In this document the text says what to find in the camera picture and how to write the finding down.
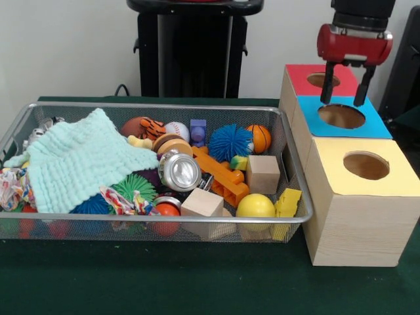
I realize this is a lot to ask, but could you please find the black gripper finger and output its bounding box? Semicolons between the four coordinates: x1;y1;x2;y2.
353;66;377;108
319;62;337;106

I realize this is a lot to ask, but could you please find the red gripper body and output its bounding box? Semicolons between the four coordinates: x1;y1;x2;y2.
316;23;394;68

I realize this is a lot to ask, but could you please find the wooden box with three holes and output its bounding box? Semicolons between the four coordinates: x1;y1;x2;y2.
278;64;420;267

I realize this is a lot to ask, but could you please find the silver mesh bin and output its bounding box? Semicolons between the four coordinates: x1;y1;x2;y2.
0;101;313;244

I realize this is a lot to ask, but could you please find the black chair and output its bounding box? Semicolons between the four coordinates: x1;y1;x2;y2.
377;5;420;124

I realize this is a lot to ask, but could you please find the dark green table cloth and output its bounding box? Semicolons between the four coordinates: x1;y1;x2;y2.
0;95;420;315
383;104;420;155

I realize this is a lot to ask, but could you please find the orange toy basketball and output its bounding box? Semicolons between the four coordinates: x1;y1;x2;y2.
245;124;272;154

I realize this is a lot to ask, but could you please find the wooden cube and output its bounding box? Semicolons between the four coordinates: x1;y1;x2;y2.
180;187;224;240
245;155;282;195

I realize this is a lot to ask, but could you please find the blue spiky ball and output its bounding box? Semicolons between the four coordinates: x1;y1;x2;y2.
209;123;255;162

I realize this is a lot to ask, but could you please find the yellow cheese wedge toy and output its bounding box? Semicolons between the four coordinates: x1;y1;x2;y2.
273;187;303;241

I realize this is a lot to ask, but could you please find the yellow ball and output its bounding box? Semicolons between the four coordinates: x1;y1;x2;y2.
236;193;276;233

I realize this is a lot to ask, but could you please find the orange plastic toy block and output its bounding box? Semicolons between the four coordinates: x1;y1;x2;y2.
192;146;251;207

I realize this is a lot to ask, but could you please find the toy burger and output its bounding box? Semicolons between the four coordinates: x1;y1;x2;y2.
152;133;194;158

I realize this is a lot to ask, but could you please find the green spiky ball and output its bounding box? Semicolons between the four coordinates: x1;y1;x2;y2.
111;173;158;201

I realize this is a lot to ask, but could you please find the mint green knitted cloth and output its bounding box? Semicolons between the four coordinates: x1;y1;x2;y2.
3;108;160;214

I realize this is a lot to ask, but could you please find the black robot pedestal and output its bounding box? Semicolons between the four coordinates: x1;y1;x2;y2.
126;0;265;98

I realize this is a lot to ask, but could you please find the black cable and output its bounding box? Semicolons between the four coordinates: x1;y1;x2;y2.
114;83;132;98

